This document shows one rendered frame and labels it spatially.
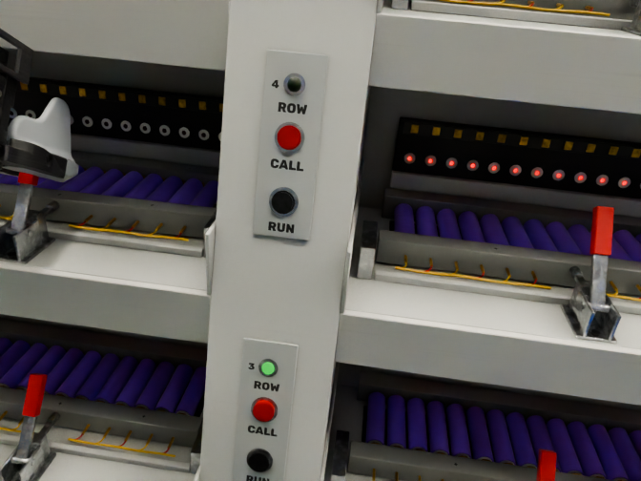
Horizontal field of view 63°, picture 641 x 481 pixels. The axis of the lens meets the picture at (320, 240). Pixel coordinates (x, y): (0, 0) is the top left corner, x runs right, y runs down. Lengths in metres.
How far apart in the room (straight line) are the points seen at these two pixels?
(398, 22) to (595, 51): 0.12
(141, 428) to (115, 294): 0.17
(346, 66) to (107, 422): 0.39
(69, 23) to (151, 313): 0.21
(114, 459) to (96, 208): 0.23
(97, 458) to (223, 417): 0.16
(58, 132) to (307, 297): 0.22
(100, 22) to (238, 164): 0.13
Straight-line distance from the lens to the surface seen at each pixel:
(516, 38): 0.37
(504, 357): 0.40
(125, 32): 0.40
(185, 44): 0.39
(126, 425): 0.55
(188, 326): 0.41
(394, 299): 0.40
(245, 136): 0.36
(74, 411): 0.56
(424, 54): 0.36
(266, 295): 0.38
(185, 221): 0.46
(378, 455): 0.51
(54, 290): 0.44
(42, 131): 0.43
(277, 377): 0.40
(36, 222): 0.46
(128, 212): 0.47
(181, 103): 0.55
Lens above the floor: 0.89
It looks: 13 degrees down
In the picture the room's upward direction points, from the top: 6 degrees clockwise
